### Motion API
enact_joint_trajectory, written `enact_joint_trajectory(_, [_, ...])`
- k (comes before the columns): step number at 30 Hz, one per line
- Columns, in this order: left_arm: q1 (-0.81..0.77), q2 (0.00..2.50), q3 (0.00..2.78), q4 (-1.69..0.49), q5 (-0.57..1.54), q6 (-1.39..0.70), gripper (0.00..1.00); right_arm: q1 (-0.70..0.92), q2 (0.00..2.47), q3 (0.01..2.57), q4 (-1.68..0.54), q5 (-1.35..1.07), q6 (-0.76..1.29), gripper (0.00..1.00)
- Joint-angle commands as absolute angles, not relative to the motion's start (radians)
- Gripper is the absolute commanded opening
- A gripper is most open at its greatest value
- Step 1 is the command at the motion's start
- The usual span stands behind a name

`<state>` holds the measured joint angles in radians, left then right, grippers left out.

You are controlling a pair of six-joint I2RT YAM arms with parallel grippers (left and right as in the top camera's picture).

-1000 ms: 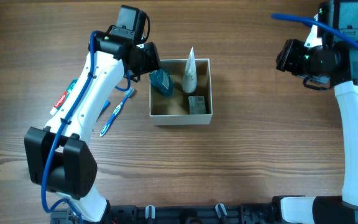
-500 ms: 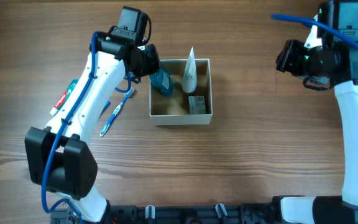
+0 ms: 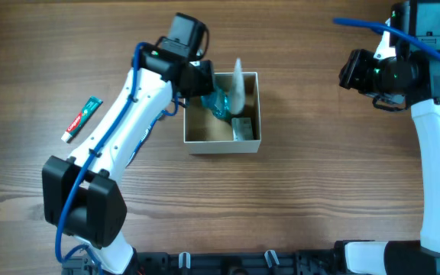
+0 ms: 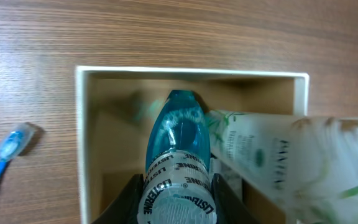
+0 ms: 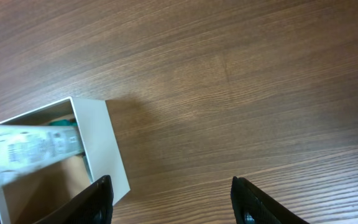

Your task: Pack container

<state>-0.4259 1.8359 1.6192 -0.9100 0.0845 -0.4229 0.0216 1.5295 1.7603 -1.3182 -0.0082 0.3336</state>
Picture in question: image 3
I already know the blue Listerine mouthwash bottle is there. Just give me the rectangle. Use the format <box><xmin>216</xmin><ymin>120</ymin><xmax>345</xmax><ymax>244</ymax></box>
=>
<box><xmin>201</xmin><ymin>86</ymin><xmax>232</xmax><ymax>122</ymax></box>

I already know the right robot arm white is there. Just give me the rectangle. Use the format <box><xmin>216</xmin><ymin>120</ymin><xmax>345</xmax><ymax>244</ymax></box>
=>
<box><xmin>335</xmin><ymin>1</ymin><xmax>440</xmax><ymax>274</ymax></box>

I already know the white Pantene tube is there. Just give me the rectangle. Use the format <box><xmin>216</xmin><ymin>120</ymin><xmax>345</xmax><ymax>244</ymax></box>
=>
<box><xmin>228</xmin><ymin>58</ymin><xmax>246</xmax><ymax>115</ymax></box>

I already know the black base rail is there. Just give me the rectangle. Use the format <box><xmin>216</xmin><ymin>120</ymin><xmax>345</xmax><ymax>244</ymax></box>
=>
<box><xmin>61</xmin><ymin>250</ymin><xmax>343</xmax><ymax>275</ymax></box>

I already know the blue white toothbrush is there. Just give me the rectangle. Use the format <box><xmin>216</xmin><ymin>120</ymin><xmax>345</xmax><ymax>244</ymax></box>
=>
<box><xmin>126</xmin><ymin>118</ymin><xmax>158</xmax><ymax>167</ymax></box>

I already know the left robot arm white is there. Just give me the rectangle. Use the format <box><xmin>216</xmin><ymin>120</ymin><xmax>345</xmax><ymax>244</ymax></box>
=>
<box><xmin>42</xmin><ymin>13</ymin><xmax>214</xmax><ymax>274</ymax></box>

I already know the white cardboard box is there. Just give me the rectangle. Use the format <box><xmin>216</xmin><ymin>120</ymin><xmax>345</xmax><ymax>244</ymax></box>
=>
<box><xmin>183</xmin><ymin>72</ymin><xmax>262</xmax><ymax>154</ymax></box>

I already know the Colgate toothpaste tube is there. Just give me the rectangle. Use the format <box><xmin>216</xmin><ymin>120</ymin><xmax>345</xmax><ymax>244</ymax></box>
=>
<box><xmin>61</xmin><ymin>96</ymin><xmax>102</xmax><ymax>143</ymax></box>

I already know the green white soap box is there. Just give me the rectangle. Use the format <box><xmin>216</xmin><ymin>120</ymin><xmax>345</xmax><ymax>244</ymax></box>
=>
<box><xmin>231</xmin><ymin>118</ymin><xmax>254</xmax><ymax>141</ymax></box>

